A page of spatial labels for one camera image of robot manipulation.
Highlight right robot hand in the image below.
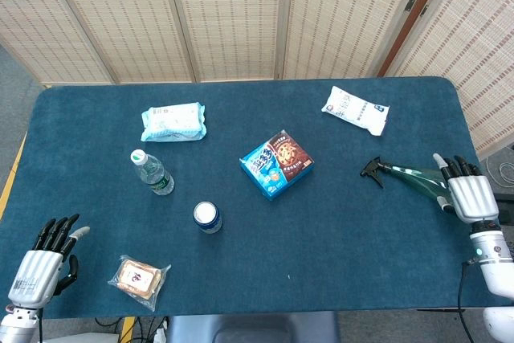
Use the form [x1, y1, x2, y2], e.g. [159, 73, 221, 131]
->
[432, 153, 500, 224]

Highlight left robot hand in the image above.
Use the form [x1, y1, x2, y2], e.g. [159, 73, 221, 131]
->
[7, 213, 91, 310]

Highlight green spray bottle black trigger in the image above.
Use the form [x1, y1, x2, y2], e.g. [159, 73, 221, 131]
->
[359, 156, 453, 202]

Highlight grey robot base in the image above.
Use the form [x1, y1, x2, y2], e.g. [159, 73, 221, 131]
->
[166, 310, 341, 343]

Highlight clear water bottle green label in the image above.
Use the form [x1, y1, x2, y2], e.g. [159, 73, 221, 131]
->
[129, 149, 176, 196]

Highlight yellow floor tape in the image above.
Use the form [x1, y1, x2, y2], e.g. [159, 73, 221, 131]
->
[0, 133, 27, 219]

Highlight bread in clear bag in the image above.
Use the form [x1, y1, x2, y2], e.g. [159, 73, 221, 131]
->
[107, 254, 172, 312]

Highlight white plastic pouch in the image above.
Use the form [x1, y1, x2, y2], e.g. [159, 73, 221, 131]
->
[320, 85, 390, 137]

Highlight narrow bamboo folding screen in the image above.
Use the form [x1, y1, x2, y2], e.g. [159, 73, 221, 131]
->
[385, 0, 514, 159]

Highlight blue and white drink can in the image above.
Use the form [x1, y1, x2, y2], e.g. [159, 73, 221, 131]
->
[193, 201, 223, 235]

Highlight blue cookie box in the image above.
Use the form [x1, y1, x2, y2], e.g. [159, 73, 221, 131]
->
[239, 129, 315, 202]

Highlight light blue wet wipes pack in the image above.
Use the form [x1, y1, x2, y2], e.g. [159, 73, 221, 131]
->
[140, 102, 207, 143]

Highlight blue table cloth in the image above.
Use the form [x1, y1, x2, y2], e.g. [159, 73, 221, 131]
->
[0, 76, 509, 320]

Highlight wide bamboo folding screen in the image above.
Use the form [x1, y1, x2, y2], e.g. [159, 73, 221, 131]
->
[0, 0, 443, 88]

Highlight white floor cable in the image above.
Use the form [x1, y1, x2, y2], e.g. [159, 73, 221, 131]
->
[485, 153, 514, 188]

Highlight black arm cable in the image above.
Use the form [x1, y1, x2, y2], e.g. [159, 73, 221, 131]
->
[459, 260, 483, 343]

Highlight black floor cables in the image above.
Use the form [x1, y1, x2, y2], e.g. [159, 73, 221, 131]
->
[94, 316, 169, 343]

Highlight brown wooden post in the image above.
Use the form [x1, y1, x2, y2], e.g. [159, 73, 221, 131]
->
[377, 0, 455, 78]

